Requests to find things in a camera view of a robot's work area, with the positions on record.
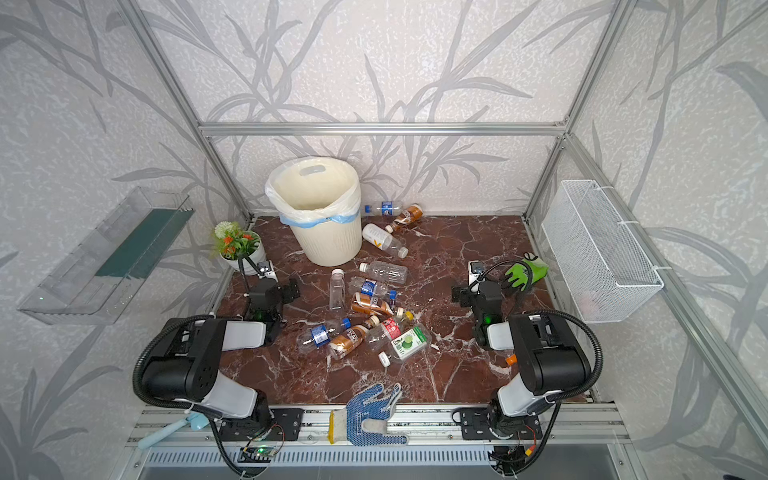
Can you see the green label square bottle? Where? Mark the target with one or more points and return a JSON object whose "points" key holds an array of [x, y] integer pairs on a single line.
{"points": [[405, 347]]}

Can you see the cream plastic waste bin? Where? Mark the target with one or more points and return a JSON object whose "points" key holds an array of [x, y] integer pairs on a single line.
{"points": [[330, 244]]}

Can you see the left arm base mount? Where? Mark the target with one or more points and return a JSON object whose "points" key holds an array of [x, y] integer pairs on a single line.
{"points": [[264, 425]]}

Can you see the aluminium front rail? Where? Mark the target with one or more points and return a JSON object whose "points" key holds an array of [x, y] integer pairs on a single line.
{"points": [[420, 424]]}

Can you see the white bin liner bag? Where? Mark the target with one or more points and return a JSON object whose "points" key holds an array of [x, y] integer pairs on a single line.
{"points": [[314, 190]]}

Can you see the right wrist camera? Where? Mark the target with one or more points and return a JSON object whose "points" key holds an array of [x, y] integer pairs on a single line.
{"points": [[475, 270]]}

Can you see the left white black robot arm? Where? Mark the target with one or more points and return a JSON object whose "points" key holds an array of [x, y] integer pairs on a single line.
{"points": [[180, 367]]}

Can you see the brown tea bottle white cap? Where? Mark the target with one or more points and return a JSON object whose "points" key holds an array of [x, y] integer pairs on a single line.
{"points": [[347, 341]]}

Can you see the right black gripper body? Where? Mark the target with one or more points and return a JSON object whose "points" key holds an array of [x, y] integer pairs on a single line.
{"points": [[462, 294]]}

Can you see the brown tea bottle by wall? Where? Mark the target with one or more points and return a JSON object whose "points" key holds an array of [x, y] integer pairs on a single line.
{"points": [[407, 217]]}

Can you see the red label clear bottle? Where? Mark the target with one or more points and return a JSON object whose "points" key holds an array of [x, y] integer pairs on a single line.
{"points": [[388, 330]]}

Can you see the light blue handled brush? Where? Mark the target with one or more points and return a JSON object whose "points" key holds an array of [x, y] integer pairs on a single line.
{"points": [[196, 421]]}

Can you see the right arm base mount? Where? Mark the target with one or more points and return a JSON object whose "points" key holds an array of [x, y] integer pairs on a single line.
{"points": [[489, 423]]}

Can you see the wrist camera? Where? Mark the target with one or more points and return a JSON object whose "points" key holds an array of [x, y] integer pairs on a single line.
{"points": [[475, 270], [265, 270]]}

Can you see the clear white-cap bottle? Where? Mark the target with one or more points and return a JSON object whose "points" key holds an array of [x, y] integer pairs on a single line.
{"points": [[336, 289]]}

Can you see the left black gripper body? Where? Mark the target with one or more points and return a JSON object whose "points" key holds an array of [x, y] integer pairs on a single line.
{"points": [[285, 289]]}

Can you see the clear acrylic wall shelf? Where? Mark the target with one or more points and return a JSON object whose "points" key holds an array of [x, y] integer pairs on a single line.
{"points": [[94, 284]]}

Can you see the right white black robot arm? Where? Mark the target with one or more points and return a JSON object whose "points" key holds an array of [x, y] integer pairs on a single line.
{"points": [[558, 356]]}

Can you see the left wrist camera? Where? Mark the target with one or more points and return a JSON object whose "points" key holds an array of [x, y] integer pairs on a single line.
{"points": [[265, 270]]}

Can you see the blue dotted knit glove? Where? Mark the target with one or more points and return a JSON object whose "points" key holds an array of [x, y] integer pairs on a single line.
{"points": [[363, 422]]}

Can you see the blue label crushed bottle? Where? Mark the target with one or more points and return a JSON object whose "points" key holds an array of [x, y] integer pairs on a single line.
{"points": [[373, 288]]}

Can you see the white label bottle near bin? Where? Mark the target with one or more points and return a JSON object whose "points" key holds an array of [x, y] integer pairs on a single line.
{"points": [[384, 241]]}

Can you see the white wire mesh basket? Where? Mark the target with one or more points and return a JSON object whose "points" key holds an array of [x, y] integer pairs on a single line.
{"points": [[608, 274]]}

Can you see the small potted artificial plant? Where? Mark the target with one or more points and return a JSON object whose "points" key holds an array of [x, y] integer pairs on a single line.
{"points": [[239, 247]]}

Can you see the green black work glove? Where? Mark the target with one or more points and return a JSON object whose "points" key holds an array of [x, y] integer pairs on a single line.
{"points": [[524, 273]]}

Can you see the green circuit board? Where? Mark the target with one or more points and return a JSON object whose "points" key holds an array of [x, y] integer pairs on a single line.
{"points": [[259, 453]]}

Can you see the clear crushed plastic bottle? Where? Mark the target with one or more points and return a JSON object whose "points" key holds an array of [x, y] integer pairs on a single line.
{"points": [[385, 272]]}

